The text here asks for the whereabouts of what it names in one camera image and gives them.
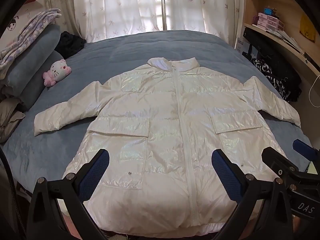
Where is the wooden bookshelf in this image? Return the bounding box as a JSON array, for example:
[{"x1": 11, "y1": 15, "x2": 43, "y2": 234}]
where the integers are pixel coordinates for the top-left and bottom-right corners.
[{"x1": 242, "y1": 0, "x2": 319, "y2": 102}]

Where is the folded floral purple blanket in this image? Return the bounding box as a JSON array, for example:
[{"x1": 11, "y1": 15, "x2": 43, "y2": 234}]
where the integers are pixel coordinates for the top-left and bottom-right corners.
[{"x1": 1, "y1": 8, "x2": 61, "y2": 76}]

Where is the white cable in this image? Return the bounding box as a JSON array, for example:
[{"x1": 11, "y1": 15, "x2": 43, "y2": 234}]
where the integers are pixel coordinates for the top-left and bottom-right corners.
[{"x1": 307, "y1": 74, "x2": 320, "y2": 108}]

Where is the cartoon wall sticker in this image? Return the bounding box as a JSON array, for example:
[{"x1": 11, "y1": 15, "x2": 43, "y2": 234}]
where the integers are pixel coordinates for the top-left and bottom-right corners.
[{"x1": 7, "y1": 16, "x2": 20, "y2": 31}]

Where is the pink boxes stack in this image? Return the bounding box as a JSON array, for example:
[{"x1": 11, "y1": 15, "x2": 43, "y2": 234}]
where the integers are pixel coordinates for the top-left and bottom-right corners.
[{"x1": 257, "y1": 12, "x2": 284, "y2": 30}]

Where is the hello kitty plush toy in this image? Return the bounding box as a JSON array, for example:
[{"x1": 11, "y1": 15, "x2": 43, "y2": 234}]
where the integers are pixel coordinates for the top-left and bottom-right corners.
[{"x1": 42, "y1": 60, "x2": 72, "y2": 87}]

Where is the blue small box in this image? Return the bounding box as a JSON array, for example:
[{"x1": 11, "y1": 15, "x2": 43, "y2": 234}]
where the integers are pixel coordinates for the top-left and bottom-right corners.
[{"x1": 264, "y1": 8, "x2": 274, "y2": 16}]

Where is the white floral curtain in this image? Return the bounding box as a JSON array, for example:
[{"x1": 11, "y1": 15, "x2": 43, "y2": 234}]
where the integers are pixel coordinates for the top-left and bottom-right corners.
[{"x1": 44, "y1": 0, "x2": 245, "y2": 45}]

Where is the blue-grey pillow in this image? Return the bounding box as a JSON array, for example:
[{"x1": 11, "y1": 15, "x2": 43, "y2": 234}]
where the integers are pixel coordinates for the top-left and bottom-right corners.
[
  {"x1": 18, "y1": 50, "x2": 63, "y2": 111},
  {"x1": 1, "y1": 24, "x2": 60, "y2": 97}
]

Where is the blue-grey bed blanket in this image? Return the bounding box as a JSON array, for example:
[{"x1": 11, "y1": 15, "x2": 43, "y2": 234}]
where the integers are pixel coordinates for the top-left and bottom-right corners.
[{"x1": 3, "y1": 31, "x2": 308, "y2": 191}]

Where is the blue-grey pillow upper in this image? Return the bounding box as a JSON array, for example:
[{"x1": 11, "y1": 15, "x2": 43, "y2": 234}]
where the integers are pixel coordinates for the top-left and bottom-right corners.
[{"x1": 1, "y1": 24, "x2": 60, "y2": 97}]

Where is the black white patterned garment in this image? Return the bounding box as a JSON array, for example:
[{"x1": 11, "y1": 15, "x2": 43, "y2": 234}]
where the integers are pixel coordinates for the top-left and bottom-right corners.
[{"x1": 243, "y1": 29, "x2": 302, "y2": 102}]

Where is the black clothing pile at headboard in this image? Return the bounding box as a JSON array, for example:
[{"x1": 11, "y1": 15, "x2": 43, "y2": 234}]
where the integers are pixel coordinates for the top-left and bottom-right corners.
[{"x1": 55, "y1": 31, "x2": 86, "y2": 59}]

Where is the blue-grey pillow lower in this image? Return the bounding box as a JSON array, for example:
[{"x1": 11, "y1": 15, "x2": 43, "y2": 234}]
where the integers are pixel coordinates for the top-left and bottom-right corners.
[{"x1": 18, "y1": 50, "x2": 63, "y2": 111}]

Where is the grey beige crumpled cloth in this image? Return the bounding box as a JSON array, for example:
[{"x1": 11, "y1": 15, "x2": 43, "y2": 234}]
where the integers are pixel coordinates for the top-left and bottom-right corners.
[{"x1": 0, "y1": 98, "x2": 25, "y2": 143}]

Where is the white shiny puffer jacket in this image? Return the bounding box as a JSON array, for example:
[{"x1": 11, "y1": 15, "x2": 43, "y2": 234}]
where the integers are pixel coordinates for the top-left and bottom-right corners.
[{"x1": 34, "y1": 58, "x2": 300, "y2": 238}]

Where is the yellow envelope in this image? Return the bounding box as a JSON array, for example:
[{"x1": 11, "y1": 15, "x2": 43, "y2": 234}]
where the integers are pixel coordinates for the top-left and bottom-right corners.
[{"x1": 299, "y1": 14, "x2": 317, "y2": 43}]

